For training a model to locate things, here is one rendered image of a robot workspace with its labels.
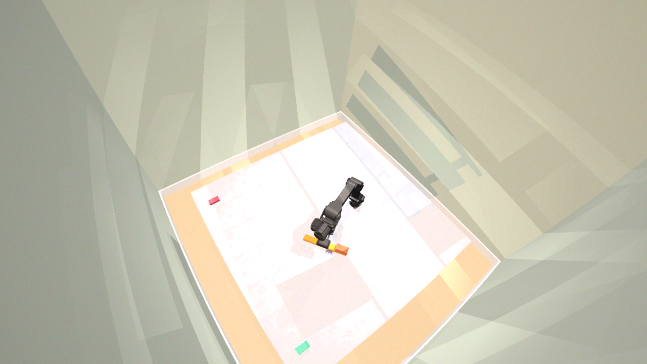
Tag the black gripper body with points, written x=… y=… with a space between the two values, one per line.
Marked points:
x=326 y=242

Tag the orange bar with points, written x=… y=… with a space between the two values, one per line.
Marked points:
x=335 y=248

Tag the teal rectangular block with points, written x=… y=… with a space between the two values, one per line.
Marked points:
x=300 y=349

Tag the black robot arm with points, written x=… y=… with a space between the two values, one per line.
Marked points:
x=332 y=212

